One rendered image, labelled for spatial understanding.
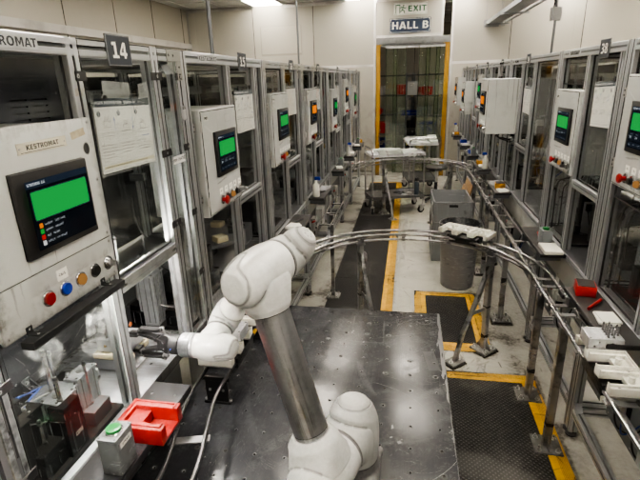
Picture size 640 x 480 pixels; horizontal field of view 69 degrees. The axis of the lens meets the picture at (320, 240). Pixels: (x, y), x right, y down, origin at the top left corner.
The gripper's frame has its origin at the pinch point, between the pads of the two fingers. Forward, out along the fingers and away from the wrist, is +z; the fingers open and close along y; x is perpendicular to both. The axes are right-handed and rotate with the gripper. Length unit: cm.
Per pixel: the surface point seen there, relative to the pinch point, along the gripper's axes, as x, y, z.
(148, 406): 29.1, -4.0, -22.9
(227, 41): -826, 169, 263
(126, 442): 47, -1, -27
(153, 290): -24.9, 9.0, 3.1
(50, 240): 46, 56, -17
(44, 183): 44, 69, -17
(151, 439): 38.9, -7.3, -29.2
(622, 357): -34, -13, -182
